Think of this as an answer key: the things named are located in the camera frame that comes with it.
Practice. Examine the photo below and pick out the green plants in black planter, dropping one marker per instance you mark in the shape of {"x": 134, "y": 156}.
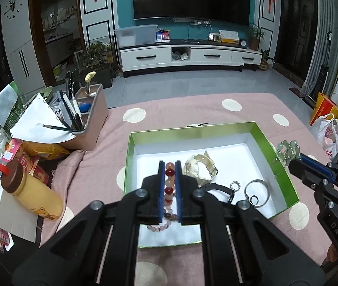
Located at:
{"x": 94, "y": 56}

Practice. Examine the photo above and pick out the dark doormat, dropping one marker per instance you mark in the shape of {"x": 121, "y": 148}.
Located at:
{"x": 297, "y": 92}

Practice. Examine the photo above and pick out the white marker pen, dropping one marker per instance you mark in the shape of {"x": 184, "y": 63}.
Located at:
{"x": 76, "y": 107}

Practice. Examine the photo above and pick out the dark upright utensil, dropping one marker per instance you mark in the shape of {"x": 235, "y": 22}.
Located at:
{"x": 69, "y": 83}

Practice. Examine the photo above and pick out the yellow bear-print bottle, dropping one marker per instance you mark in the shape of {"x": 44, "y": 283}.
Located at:
{"x": 35, "y": 199}

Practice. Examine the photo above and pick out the black pen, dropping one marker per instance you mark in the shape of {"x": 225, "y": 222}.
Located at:
{"x": 67, "y": 110}

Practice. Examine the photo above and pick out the red snack pack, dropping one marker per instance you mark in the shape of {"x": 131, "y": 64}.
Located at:
{"x": 32, "y": 163}

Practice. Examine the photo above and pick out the dark pencil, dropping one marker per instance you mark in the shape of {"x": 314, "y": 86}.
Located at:
{"x": 55, "y": 127}

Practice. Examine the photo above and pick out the red sign stand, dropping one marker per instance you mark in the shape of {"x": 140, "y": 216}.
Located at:
{"x": 166, "y": 36}

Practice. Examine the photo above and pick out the pink desk organizer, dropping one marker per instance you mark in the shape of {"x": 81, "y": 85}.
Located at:
{"x": 94, "y": 125}

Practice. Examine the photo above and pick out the yellow red shopping bag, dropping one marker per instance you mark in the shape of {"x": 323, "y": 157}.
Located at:
{"x": 322, "y": 110}

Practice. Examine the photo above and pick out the white paper sheet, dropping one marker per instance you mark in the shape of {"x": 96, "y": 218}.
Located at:
{"x": 38, "y": 119}
{"x": 11, "y": 214}

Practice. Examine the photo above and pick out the green gift box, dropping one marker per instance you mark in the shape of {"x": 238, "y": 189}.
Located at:
{"x": 157, "y": 155}

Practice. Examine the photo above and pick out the clear plastic storage box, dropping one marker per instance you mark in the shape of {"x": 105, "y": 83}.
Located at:
{"x": 136, "y": 35}

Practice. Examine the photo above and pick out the black wristwatch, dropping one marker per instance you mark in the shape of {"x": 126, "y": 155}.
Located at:
{"x": 216, "y": 188}

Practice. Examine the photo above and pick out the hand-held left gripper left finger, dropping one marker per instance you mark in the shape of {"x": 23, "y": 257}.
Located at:
{"x": 160, "y": 190}

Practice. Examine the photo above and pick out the pink polka-dot tablecloth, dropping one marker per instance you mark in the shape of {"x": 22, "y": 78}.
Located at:
{"x": 186, "y": 107}

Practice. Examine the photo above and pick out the cream wristwatch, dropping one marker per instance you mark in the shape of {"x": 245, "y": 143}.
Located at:
{"x": 192, "y": 166}

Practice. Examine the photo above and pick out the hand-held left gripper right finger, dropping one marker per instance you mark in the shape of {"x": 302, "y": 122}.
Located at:
{"x": 178, "y": 193}

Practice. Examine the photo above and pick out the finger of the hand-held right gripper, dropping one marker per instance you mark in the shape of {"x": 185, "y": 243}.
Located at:
{"x": 305, "y": 172}
{"x": 317, "y": 166}

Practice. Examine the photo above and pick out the white television cabinet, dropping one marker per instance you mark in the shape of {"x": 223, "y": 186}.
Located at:
{"x": 145, "y": 58}

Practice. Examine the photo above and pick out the white crumpled packet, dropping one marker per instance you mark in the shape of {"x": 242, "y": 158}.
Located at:
{"x": 179, "y": 56}

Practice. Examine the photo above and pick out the person's right hand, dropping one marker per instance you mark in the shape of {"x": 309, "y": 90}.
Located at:
{"x": 332, "y": 254}

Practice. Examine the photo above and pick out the grey striped curtain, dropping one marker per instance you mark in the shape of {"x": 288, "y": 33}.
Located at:
{"x": 326, "y": 20}

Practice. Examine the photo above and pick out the silver bangle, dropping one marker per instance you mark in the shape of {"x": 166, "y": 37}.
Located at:
{"x": 267, "y": 193}

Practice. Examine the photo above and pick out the green white bag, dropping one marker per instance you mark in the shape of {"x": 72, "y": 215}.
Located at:
{"x": 2, "y": 104}

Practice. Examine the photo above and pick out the yellow white box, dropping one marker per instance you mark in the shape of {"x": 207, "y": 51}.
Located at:
{"x": 229, "y": 36}

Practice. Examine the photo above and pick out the small potted floor plant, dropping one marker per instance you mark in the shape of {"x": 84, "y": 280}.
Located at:
{"x": 265, "y": 62}

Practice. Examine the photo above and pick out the yellow banana-topped stick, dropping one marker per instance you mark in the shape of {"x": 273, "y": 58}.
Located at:
{"x": 90, "y": 77}

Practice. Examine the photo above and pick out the small white desk device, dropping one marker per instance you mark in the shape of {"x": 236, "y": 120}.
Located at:
{"x": 215, "y": 37}

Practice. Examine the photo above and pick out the black alarm clock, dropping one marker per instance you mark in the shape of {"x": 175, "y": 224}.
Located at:
{"x": 243, "y": 43}

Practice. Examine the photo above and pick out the yellow snack packet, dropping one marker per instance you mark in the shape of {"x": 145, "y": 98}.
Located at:
{"x": 43, "y": 149}

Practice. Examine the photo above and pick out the blue plastic item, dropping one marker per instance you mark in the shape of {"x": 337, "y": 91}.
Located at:
{"x": 85, "y": 107}

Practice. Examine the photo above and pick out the black deer wall clock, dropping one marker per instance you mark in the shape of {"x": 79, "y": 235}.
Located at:
{"x": 14, "y": 4}

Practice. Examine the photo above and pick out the red white snack packet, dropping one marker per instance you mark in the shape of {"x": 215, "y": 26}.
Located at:
{"x": 0, "y": 236}

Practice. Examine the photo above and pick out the white plastic bag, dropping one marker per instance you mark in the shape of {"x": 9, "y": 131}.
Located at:
{"x": 328, "y": 137}

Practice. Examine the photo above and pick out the blue sign stand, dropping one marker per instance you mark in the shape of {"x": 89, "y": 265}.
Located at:
{"x": 159, "y": 36}

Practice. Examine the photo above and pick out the white power strip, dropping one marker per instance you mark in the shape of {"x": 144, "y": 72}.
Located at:
{"x": 200, "y": 22}

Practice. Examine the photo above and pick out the potted plant in brown pot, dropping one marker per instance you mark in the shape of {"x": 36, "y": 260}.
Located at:
{"x": 254, "y": 43}

